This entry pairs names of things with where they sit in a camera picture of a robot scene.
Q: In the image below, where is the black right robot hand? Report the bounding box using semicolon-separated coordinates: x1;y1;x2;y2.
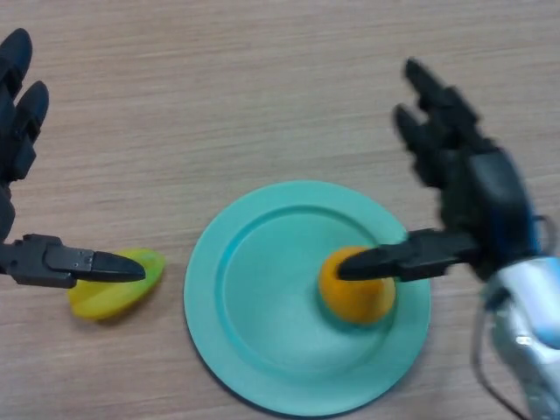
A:
336;57;544;284

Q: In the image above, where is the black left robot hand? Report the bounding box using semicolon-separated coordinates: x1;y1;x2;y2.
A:
0;28;147;290

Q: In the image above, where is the yellow orange pear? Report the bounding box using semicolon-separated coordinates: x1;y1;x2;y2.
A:
318;246;397;326

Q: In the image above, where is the teal round plate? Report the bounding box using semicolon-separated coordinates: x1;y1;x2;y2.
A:
183;181;432;417

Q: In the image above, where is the yellow green starfruit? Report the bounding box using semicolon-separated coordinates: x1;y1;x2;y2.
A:
66;248;167;323

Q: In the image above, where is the thin grey wrist cable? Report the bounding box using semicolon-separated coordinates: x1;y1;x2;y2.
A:
470;283;529;415

